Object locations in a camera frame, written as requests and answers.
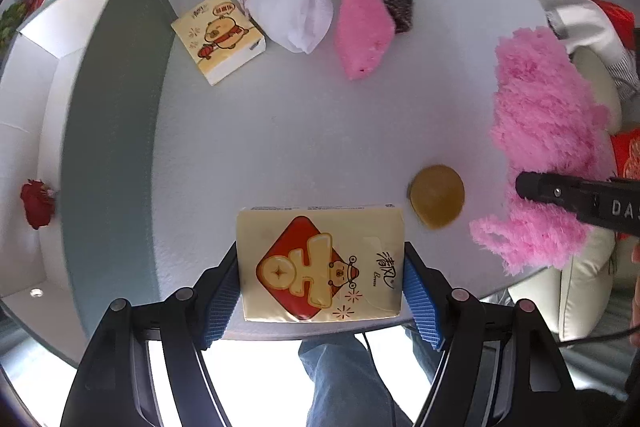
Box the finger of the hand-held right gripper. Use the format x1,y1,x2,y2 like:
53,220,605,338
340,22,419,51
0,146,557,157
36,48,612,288
515,171,596,222

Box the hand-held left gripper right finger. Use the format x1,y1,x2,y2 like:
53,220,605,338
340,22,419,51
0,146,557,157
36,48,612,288
402,241,582,427

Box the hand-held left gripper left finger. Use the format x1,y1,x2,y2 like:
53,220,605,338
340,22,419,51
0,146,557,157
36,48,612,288
60,241,242,427

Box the pink fluffy cloth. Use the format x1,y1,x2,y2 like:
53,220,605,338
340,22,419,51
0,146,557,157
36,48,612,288
469,27,620,276

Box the red diamond print tissue packet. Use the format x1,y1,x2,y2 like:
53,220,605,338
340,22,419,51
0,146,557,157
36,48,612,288
236,204,406,324

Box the capybara print tissue packet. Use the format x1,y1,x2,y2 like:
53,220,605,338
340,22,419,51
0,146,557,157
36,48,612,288
171,0,267,86

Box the red printed cloth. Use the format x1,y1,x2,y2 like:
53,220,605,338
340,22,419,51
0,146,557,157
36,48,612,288
611,132,640,182

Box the white sofa cushion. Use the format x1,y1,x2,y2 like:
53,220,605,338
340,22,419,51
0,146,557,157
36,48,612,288
559,47,627,343

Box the brown round sponge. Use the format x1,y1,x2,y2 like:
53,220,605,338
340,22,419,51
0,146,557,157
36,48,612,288
408,164,466,230

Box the person's blue jeans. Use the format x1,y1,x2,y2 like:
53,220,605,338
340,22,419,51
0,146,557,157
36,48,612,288
298,327,442,427

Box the green leather mat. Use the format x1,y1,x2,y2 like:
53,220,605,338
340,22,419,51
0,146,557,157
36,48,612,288
60,0,177,338

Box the red fabric flower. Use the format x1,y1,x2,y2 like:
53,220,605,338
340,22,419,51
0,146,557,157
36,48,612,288
20,179,57,230

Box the dark crocheted coaster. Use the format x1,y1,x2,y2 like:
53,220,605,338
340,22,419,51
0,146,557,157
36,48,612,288
372,0,417,36

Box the pink sponge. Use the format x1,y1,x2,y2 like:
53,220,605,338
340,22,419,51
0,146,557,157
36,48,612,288
334,0,396,81

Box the black cable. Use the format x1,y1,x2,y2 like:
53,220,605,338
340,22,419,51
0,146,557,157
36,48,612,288
559,324,640,349

